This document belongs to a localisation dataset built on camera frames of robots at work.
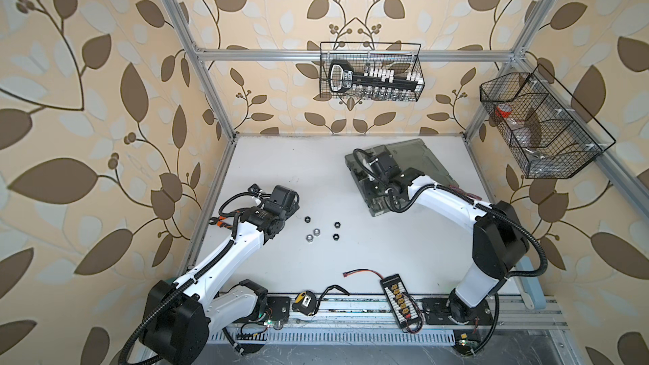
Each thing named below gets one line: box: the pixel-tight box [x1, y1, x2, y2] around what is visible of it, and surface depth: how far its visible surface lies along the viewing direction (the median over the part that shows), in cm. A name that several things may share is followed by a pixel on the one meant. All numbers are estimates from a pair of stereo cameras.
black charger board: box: [379, 273, 420, 329], surface depth 77 cm
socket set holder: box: [328, 59, 426, 100], surface depth 86 cm
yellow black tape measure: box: [291, 290, 317, 316], surface depth 75 cm
